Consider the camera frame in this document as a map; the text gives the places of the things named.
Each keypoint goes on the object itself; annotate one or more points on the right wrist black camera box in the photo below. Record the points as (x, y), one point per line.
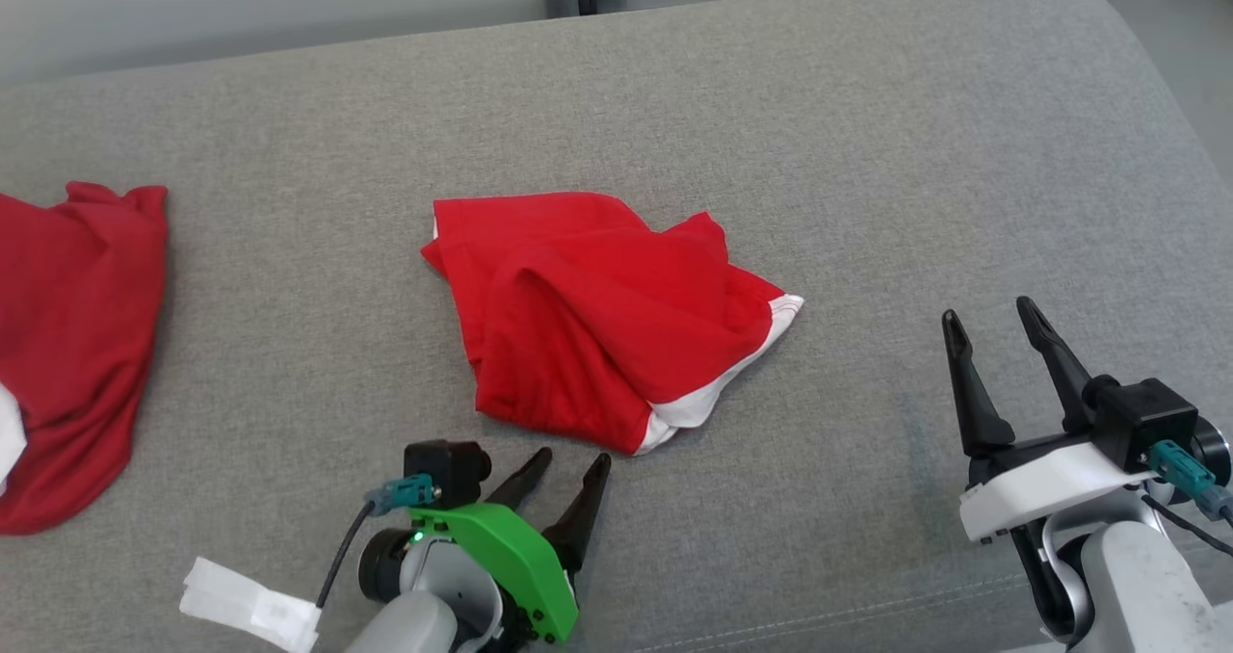
(1141, 417)

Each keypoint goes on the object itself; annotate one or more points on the red garment white trim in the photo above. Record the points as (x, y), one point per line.
(578, 316)

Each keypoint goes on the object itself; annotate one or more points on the white tape tag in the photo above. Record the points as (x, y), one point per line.
(246, 605)

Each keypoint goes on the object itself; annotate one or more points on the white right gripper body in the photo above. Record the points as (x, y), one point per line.
(1040, 494)

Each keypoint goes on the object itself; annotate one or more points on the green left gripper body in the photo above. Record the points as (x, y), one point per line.
(501, 547)

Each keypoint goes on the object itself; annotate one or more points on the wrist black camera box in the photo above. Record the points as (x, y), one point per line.
(1141, 417)
(443, 470)

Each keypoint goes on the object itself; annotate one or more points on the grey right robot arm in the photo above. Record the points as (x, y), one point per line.
(1127, 576)

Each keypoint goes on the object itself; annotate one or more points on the grey fabric sofa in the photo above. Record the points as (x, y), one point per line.
(867, 200)

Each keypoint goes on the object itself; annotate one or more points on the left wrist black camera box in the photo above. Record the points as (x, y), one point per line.
(443, 470)

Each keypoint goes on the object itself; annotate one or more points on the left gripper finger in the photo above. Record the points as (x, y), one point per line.
(583, 513)
(525, 484)

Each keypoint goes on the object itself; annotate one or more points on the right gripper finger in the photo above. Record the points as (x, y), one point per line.
(973, 403)
(1055, 359)

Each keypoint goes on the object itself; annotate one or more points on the red Bulls jersey white sleeves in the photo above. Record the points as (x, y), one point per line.
(77, 345)

